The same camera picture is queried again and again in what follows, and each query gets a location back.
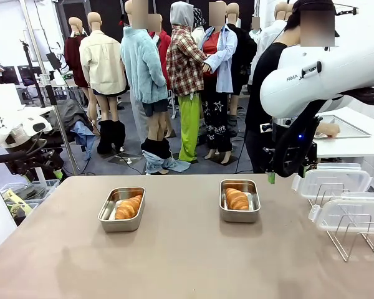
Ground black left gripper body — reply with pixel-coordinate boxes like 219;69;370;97
6;149;65;176

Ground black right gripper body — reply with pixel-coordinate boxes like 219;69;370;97
262;141;318;175

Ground clear plastic clip lid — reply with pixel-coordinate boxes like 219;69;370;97
308;191;374;233
292;162;373;201

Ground golden brown croissant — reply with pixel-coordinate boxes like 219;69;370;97
114;194;143;221
224;187;251;211

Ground rectangular stainless steel container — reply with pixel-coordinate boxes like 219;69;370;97
219;179;262;224
97;186;146;233

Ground perforated metal baking tray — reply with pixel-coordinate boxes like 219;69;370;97
314;114;372;140

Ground person's right hand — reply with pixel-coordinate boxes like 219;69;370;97
317;122;342;138

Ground clear plastic storage bin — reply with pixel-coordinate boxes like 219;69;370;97
0;179;60;206

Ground yellow printed bag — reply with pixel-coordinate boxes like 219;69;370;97
2;189;34;217

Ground white side table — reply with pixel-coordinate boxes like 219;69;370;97
314;105;374;158

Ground blue cloth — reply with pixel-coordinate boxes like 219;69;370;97
70;120;98;161

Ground person in black t-shirt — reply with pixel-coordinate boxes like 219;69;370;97
245;0;340;174

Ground dark grey cloth pile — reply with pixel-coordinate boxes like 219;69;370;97
48;98;96;146

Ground slanted silver metal pole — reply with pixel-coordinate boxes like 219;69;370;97
20;0;80;176

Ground black tripod stand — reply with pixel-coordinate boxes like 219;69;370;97
19;39;48;108

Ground crumpled blue jeans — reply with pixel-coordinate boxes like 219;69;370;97
141;151;191;176

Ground mannequin in black jacket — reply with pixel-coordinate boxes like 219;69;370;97
226;2;258;138

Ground mannequin in blue shirt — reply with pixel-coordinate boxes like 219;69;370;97
201;1;239;165

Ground black power adapter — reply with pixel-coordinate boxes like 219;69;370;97
46;52;64;68

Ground mannequin in burgundy coat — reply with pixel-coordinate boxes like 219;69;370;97
64;17;98;127

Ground mannequin in cream jacket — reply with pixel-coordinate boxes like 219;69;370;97
79;11;128;155

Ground mannequin in white shirt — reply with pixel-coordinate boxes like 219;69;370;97
247;1;295;85

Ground mannequin in plaid hooded shirt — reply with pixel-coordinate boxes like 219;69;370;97
165;1;208;164

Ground mannequin in light-blue fleece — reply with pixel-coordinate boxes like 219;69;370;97
120;0;172;175

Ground mannequin with bucket hat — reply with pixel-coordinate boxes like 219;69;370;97
191;7;207;47

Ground mannequin in red jacket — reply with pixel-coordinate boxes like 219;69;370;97
148;14;173;90

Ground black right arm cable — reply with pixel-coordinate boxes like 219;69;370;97
272;86;374;179

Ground metal wire lid rack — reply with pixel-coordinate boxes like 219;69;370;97
308;183;374;262

